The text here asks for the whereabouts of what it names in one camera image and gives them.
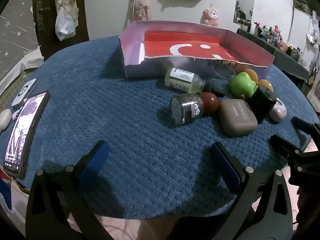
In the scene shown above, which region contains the white cabinet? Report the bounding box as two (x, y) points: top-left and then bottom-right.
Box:
(292, 0), (320, 64)

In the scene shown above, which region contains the dark wooden door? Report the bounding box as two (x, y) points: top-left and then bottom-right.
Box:
(32, 0), (89, 61)

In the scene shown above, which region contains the orange ring toy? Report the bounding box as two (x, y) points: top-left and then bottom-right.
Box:
(244, 69), (259, 83)
(257, 79), (274, 92)

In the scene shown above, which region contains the green apple toy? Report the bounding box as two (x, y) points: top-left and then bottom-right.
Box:
(229, 72), (257, 99)

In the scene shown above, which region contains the taupe earbuds case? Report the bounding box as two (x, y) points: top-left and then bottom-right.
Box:
(219, 99), (258, 137)

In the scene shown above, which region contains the pink animal plush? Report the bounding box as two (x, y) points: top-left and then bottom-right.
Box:
(203, 8), (220, 26)

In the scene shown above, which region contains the black cylinder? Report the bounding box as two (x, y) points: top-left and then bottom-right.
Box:
(247, 85), (277, 124)

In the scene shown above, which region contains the clear dropper bottle white label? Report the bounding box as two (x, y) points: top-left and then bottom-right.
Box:
(164, 67), (229, 97)

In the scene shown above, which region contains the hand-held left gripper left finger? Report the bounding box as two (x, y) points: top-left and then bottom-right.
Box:
(26, 140), (110, 240)

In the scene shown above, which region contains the wall mirror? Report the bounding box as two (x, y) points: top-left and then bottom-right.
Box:
(233, 0), (256, 26)

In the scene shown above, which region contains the person's right forearm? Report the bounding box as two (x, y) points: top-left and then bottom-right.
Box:
(297, 187), (320, 240)

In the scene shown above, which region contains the red-brown ball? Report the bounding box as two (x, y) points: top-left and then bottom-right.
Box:
(201, 92), (220, 116)

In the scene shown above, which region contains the hanging clear plastic bag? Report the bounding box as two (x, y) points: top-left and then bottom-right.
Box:
(55, 6), (76, 41)

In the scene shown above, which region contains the clear glass cup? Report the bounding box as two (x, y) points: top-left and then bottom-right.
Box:
(211, 66), (237, 81)

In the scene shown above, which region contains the dark side table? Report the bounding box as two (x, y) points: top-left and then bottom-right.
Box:
(236, 27), (311, 83)

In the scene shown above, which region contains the purple cardboard box red lining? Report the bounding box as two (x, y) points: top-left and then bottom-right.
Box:
(119, 21), (275, 80)

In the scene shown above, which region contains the lilac oval device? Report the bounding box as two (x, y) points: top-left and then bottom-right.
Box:
(268, 97), (287, 123)

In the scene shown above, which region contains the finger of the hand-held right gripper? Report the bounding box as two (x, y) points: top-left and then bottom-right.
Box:
(291, 116), (320, 137)
(270, 134), (310, 159)

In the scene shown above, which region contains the small glass jar dark glitter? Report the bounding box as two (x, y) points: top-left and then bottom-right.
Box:
(171, 93), (204, 126)

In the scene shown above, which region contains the white earbuds case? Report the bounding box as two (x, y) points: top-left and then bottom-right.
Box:
(0, 109), (13, 131)

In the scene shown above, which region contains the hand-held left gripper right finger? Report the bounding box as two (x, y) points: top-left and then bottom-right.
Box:
(210, 141), (293, 240)

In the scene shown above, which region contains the grey star-patterned curtain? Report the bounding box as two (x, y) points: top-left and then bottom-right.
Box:
(0, 0), (38, 67)

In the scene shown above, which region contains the black smartphone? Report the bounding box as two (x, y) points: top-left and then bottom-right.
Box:
(3, 91), (51, 179)

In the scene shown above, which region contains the pink bear plush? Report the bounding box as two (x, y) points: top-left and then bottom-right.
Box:
(135, 0), (152, 22)

